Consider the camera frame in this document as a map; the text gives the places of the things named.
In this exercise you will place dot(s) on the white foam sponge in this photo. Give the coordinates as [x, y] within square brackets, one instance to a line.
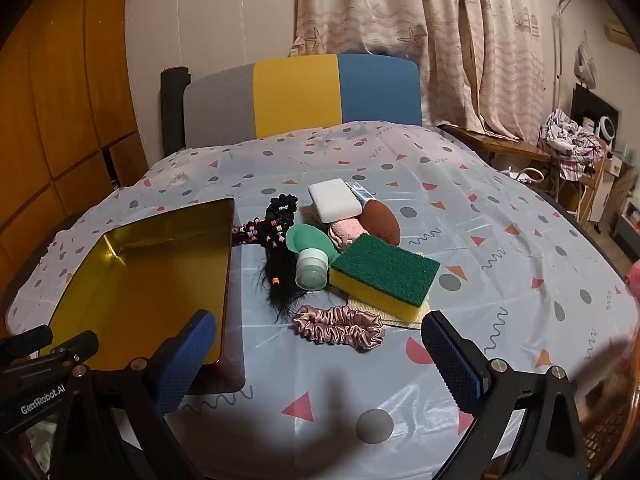
[332, 200]

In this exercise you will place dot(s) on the pink fluffy towel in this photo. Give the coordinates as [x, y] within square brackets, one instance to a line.
[345, 232]

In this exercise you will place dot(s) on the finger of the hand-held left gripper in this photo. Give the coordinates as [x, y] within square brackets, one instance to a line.
[30, 338]
[75, 346]

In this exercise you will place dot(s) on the black beaded hair extension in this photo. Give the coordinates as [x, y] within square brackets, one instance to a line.
[277, 270]

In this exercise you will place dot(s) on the pile of clothes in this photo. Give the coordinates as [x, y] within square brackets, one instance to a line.
[570, 140]

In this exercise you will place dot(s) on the brown makeup sponge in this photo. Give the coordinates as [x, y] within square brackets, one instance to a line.
[380, 222]

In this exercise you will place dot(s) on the air conditioner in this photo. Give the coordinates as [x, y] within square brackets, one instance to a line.
[617, 32]

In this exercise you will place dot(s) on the pink cloth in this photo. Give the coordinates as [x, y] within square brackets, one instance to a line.
[634, 280]

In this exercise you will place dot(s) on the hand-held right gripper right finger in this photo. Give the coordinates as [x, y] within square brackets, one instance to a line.
[452, 365]

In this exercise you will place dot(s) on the wooden wardrobe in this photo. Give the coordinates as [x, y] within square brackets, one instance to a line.
[65, 110]

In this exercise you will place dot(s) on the garment steamer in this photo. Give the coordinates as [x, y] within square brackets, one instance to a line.
[585, 62]

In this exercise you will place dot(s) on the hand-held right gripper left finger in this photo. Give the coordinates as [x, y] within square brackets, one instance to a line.
[182, 367]

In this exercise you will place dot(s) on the beige printed curtain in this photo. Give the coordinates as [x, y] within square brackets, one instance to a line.
[425, 20]

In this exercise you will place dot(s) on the grey yellow blue chair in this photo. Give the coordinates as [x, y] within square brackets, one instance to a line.
[295, 95]

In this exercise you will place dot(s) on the gold metal tin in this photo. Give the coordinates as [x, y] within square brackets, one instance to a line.
[125, 300]

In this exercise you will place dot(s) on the wooden side table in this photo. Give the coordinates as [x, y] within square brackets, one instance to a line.
[500, 145]

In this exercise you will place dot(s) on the black monitor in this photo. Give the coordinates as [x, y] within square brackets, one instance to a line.
[595, 105]

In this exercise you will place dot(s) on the tissue packet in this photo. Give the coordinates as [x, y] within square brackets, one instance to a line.
[359, 191]

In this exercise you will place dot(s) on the white cabinet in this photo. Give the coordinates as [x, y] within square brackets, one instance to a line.
[602, 195]

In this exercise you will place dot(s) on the wicker chair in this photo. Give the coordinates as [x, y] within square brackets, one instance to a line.
[610, 435]

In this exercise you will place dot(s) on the black scrunchie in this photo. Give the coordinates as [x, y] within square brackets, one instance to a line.
[282, 212]

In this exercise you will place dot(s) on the green yellow scouring sponge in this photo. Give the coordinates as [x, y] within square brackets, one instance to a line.
[385, 267]

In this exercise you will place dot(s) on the pink satin scrunchie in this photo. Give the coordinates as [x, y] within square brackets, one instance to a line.
[320, 327]

